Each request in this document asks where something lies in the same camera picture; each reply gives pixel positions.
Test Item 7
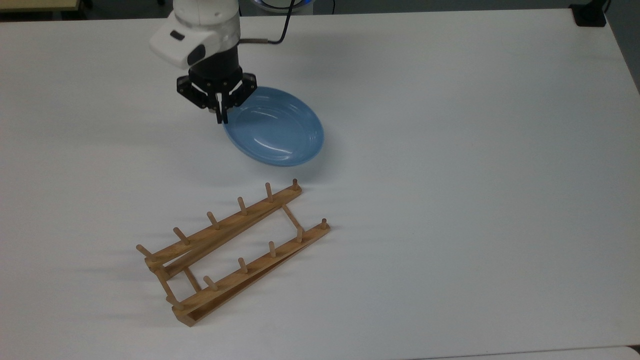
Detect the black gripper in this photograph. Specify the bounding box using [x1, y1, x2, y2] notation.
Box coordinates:
[176, 46, 259, 125]

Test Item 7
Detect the blue round plate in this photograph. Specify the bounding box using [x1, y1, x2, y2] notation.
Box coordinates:
[222, 86, 325, 167]

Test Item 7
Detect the blue lit robot base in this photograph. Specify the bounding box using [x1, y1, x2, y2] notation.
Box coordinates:
[251, 0, 317, 12]

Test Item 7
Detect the wooden plate rack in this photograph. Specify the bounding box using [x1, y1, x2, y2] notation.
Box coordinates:
[136, 178, 332, 328]

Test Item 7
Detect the light wooden desk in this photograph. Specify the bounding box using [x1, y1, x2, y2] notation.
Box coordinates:
[0, 0, 82, 13]

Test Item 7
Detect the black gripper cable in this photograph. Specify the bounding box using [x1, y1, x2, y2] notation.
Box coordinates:
[239, 0, 296, 46]

